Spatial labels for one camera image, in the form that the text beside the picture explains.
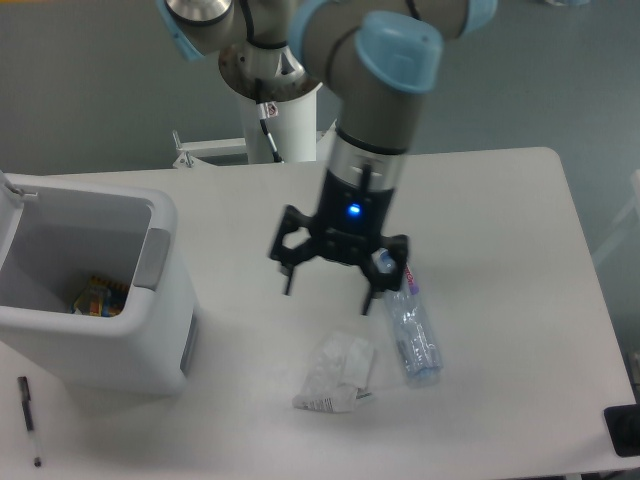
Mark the crumpled white plastic wrapper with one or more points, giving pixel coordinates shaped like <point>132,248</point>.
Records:
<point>337,377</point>

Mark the black device at table edge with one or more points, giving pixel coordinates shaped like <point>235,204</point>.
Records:
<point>623,426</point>

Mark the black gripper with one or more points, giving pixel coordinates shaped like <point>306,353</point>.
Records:
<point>352,225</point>

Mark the clear plastic water bottle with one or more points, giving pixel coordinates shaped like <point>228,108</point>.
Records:
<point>416,345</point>

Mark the black pen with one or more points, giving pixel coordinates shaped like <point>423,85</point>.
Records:
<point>23,386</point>

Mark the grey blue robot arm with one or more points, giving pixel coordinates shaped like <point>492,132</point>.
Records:
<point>380,58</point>

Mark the colourful snack wrapper in bin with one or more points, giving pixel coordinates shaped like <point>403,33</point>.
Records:
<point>101,297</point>

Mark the white push-lid trash can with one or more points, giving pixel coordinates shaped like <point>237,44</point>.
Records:
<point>57,234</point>

